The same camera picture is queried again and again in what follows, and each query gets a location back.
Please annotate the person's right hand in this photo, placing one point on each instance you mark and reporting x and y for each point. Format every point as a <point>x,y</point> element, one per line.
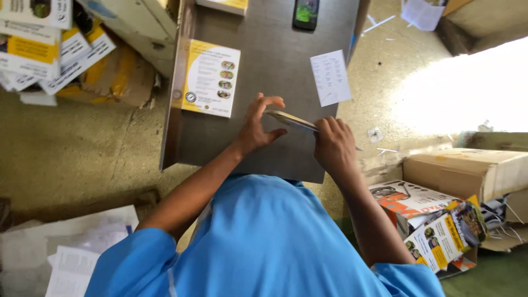
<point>335,144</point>

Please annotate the person's left hand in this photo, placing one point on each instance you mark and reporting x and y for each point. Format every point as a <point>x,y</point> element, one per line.
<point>251,132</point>

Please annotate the person's right fingers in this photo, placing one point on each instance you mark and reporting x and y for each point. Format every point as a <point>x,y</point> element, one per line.
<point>330,125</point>

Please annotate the white paper slip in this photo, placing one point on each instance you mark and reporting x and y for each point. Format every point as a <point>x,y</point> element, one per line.
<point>330,77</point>

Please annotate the grey metal work table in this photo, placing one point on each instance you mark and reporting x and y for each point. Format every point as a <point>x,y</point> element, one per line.
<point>264,82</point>

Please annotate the black smartphone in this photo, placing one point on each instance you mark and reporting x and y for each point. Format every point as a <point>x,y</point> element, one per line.
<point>306,13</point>

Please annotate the orange white cardboard box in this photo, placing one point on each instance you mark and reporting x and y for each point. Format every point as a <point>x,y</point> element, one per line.
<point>412,206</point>

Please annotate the yellow white printed carton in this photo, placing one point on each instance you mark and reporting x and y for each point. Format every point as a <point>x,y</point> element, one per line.
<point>211,78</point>

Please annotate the person's blue shirt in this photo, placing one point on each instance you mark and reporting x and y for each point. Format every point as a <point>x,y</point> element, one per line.
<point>264,247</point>

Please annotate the white crumpled paper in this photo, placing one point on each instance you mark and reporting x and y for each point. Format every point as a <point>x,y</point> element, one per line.
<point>423,13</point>

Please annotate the brown cardboard box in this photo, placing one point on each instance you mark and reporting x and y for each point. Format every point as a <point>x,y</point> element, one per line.
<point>470,171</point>

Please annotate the yellow white carton edge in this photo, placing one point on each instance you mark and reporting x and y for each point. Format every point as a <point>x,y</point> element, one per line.
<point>225,5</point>

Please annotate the bundle of printed cartons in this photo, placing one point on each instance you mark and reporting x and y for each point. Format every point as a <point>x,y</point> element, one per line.
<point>447,233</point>

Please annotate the brown cardboard with yellow tape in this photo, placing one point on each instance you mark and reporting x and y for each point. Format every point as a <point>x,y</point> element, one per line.
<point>115,78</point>

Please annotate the pile of white paper sheets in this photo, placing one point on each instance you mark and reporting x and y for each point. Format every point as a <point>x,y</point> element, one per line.
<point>62,255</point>

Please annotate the heap of yellow white cartons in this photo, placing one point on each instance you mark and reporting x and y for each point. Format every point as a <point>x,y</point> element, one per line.
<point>39,45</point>

